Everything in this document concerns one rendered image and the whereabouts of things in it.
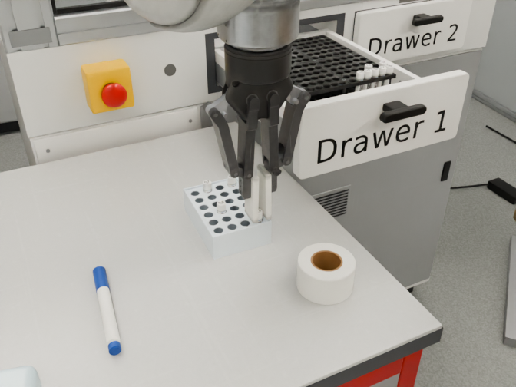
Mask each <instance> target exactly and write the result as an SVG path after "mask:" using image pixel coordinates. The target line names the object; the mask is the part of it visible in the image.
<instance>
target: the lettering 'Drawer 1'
mask: <svg viewBox="0 0 516 387"><path fill-rule="evenodd" d="M440 114H442V117H441V121H440V125H439V129H438V130H435V133H436V132H439V131H445V128H442V123H443V120H444V116H445V110H443V111H439V112H438V115H440ZM424 121H425V120H422V121H420V122H415V130H414V135H413V138H415V137H416V132H417V128H418V126H419V125H420V123H424ZM404 127H407V128H408V130H407V131H404V132H401V133H399V132H400V130H401V129H402V128H404ZM393 129H394V128H391V130H390V133H389V136H388V139H387V141H386V136H385V130H383V131H382V133H381V135H380V138H379V141H378V143H377V139H376V132H375V133H373V137H374V144H375V148H378V147H379V144H380V141H381V139H382V135H383V138H384V145H385V146H387V145H388V143H389V140H390V137H391V135H392V132H393ZM407 133H410V127H409V125H407V124H404V125H402V126H401V127H400V128H399V129H398V130H397V133H396V140H397V141H398V142H403V141H406V140H408V138H409V137H407V138H405V139H403V140H400V139H399V135H401V134H407ZM359 138H365V141H363V142H359V143H358V144H356V145H355V146H354V153H355V154H359V153H361V152H363V151H366V150H367V143H368V138H367V136H365V135H362V136H359V137H357V138H356V141H357V140H358V139H359ZM327 141H330V142H332V143H333V153H332V155H331V156H330V157H328V158H327V159H325V160H321V150H322V143H324V142H327ZM349 141H352V138H350V139H348V140H347V141H346V140H344V141H342V154H341V157H344V152H345V145H346V143H347V142H349ZM360 144H365V145H364V148H363V149H361V150H360V151H357V150H356V148H357V147H358V146H359V145H360ZM336 149H337V143H336V141H335V140H334V139H325V140H321V141H319V148H318V160H317V163H318V164H320V163H323V162H326V161H328V160H330V159H332V158H333V157H334V156H335V154H336Z"/></svg>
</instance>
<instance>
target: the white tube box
mask: <svg viewBox="0 0 516 387"><path fill-rule="evenodd" d="M211 186H212V189H211V192H210V193H204V191H203V184H201V185H197V186H193V187H188V188H184V189H183V191H184V207H185V210H186V212H187V215H188V216H189V218H190V219H191V221H192V223H193V225H194V226H195V228H196V229H197V232H198V233H199V234H200V237H201V238H202V240H203V242H204V243H205V245H206V247H207V249H208V250H209V252H210V254H211V256H212V257H213V259H214V260H215V259H218V258H221V257H224V256H229V255H232V254H235V253H239V252H243V251H245V250H250V249H253V248H256V247H259V246H264V245H267V244H270V243H271V233H272V221H271V220H270V219H268V220H267V219H266V218H265V217H264V215H263V219H262V222H260V223H253V222H252V221H251V219H250V218H249V217H248V216H247V214H246V213H245V200H244V199H243V197H242V196H241V195H240V192H239V179H238V177H237V178H236V186H235V187H228V183H227V179H223V180H217V181H214V182H211ZM221 200H222V201H225V202H226V213H225V214H218V213H217V202H218V201H221Z"/></svg>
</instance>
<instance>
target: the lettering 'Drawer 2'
mask: <svg viewBox="0 0 516 387"><path fill-rule="evenodd" d="M452 26H455V27H456V29H455V31H454V32H453V34H452V35H451V36H450V37H449V39H448V40H447V41H454V40H455V38H453V39H450V38H451V37H452V36H453V35H454V33H456V31H457V30H458V25H456V24H453V25H450V27H452ZM439 32H441V31H438V32H435V37H434V41H433V44H435V39H436V35H437V34H438V33H439ZM426 35H429V38H424V37H425V36H426ZM419 36H420V35H418V37H417V40H416V43H415V36H414V35H413V36H412V38H411V41H410V43H409V39H408V37H406V44H407V49H409V48H410V45H411V43H412V39H413V48H415V47H416V45H417V43H418V39H419ZM431 38H432V35H431V34H430V33H426V34H424V35H423V37H422V45H423V46H427V45H430V42H429V43H428V44H426V45H425V44H424V43H423V41H425V40H429V39H431ZM374 40H377V41H379V50H378V51H377V52H376V53H375V54H378V53H379V52H380V50H381V47H382V41H381V39H379V38H372V39H370V42H369V51H371V47H372V41H374ZM397 40H400V43H397V44H394V45H393V48H392V50H393V51H394V52H396V51H398V50H400V51H401V50H402V39H401V38H397V39H395V41H397ZM390 41H392V39H390V40H387V41H385V50H384V54H385V53H386V48H387V44H388V43H389V42H390ZM396 45H400V47H399V49H397V50H395V46H396Z"/></svg>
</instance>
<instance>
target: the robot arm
mask: <svg viewBox="0 0 516 387"><path fill-rule="evenodd" d="M124 1H125V2H126V3H127V5H128V6H129V7H130V8H132V9H133V10H134V11H135V12H136V13H138V14H139V15H140V16H141V17H143V18H145V19H146V20H148V21H149V22H150V23H151V24H152V25H153V26H154V27H156V28H160V29H163V30H165V31H173V32H182V33H186V32H196V31H203V30H207V29H210V28H215V27H217V35H218V37H219V38H220V40H221V41H223V42H224V43H225V44H224V62H225V76H226V81H225V85H224V86H223V90H222V96H221V97H219V98H218V99H217V100H215V102H213V103H211V102H206V103H205V104H204V105H203V109H204V110H205V111H206V113H207V114H208V116H209V117H210V119H211V120H212V123H213V128H214V131H215V135H216V138H217V143H218V146H219V149H220V154H221V157H222V161H223V166H224V168H225V169H226V170H227V172H228V173H229V174H230V176H231V177H232V178H237V177H239V192H240V195H241V196H242V197H243V199H244V200H245V213H246V214H247V216H248V217H249V218H250V219H251V221H252V222H253V223H257V222H258V209H261V210H262V211H263V215H264V217H265V218H266V219H267V220H268V219H271V218H272V196H271V193H272V192H275V191H276V189H277V176H279V175H280V174H281V172H282V171H281V170H280V167H282V166H283V165H285V166H288V165H290V164H291V162H292V159H293V152H294V149H295V146H296V139H297V136H298V132H299V126H300V122H301V119H302V115H303V111H304V109H305V107H306V105H307V104H308V102H309V99H310V98H311V95H310V93H309V92H307V91H306V90H305V89H303V88H302V87H300V86H299V85H297V86H295V85H293V81H292V80H291V78H290V75H289V74H290V72H291V64H292V44H291V43H292V42H293V41H295V40H296V39H297V37H298V35H299V11H300V0H124ZM285 100H287V101H286V105H285V108H284V112H283V119H282V123H281V127H280V131H279V137H278V124H280V108H281V107H282V105H283V103H284V102H285ZM228 105H230V106H231V107H232V109H234V110H235V112H237V121H238V145H237V157H236V154H235V150H234V146H233V141H232V137H231V134H230V129H229V126H228V123H227V121H226V120H225V119H226V118H227V117H228V116H227V115H228V112H227V107H228ZM259 119H260V124H261V141H262V157H263V164H264V166H263V165H262V164H258V165H257V175H256V174H255V172H254V171H253V165H254V149H255V133H256V129H257V124H258V120H259Z"/></svg>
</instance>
